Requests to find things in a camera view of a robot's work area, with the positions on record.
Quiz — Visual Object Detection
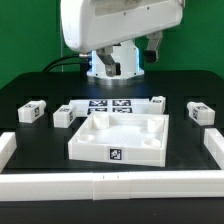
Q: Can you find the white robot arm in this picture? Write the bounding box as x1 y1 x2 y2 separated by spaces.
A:
60 0 185 85

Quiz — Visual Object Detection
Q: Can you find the white U-shaped fence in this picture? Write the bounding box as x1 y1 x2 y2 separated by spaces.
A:
0 128 224 201

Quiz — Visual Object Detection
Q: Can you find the white square tabletop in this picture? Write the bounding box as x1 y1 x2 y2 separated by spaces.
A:
68 112 169 167

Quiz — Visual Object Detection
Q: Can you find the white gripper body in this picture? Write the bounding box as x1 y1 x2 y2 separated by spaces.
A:
60 0 184 53

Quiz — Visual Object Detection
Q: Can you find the white marker base plate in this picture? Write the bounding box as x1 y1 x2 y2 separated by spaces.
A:
69 98 149 117

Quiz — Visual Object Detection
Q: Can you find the black cable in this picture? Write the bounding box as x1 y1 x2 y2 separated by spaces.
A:
41 54 92 73

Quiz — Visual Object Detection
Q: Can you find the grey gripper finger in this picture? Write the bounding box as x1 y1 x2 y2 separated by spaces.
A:
144 31 163 64
96 46 120 77

